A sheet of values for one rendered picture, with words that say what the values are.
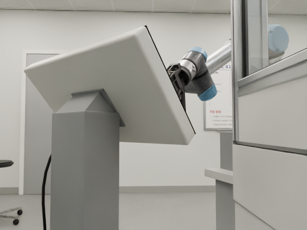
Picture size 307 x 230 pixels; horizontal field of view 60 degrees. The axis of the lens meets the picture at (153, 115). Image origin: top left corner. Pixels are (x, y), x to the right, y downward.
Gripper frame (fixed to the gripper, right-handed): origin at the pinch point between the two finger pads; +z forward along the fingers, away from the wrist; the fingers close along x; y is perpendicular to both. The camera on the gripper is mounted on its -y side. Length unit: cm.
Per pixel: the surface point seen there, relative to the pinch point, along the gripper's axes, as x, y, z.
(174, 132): 10.9, 0.0, 6.8
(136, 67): 9.4, 19.1, 6.8
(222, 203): -11, -74, -24
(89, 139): -4.7, 7.8, 19.0
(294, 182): 40.6, 0.7, 18.9
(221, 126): -136, -207, -246
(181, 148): -183, -207, -193
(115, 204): -4.7, -11.4, 23.9
